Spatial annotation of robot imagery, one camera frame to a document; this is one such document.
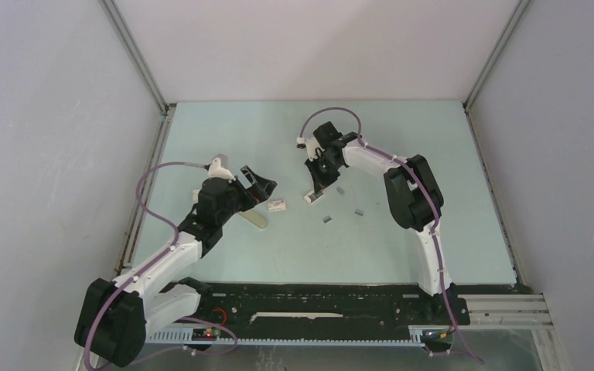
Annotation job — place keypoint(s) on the aluminium frame post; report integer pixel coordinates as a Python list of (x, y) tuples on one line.
[(123, 32), (514, 20)]

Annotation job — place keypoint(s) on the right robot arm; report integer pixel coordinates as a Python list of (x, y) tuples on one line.
[(414, 198)]

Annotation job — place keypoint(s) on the left aluminium frame post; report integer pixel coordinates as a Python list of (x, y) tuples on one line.
[(123, 32)]

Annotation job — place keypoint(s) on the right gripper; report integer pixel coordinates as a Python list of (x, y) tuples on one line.
[(320, 182)]

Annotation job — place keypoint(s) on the staple tray box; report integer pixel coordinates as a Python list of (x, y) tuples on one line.
[(313, 196)]

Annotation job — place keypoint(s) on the olive green stapler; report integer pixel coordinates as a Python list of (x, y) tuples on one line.
[(255, 218)]

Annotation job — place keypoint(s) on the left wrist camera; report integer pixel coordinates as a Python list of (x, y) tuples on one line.
[(218, 169)]

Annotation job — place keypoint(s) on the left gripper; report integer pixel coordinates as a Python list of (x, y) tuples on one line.
[(261, 188)]

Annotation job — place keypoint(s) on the white stapler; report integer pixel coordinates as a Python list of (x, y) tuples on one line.
[(195, 195)]

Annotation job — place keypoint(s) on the white staple box sleeve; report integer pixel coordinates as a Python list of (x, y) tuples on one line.
[(276, 205)]

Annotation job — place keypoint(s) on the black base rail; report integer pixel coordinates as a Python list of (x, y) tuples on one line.
[(328, 312)]

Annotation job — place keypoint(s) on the right aluminium frame post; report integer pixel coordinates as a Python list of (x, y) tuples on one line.
[(514, 20)]

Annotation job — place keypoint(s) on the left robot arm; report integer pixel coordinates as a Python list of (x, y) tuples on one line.
[(117, 316)]

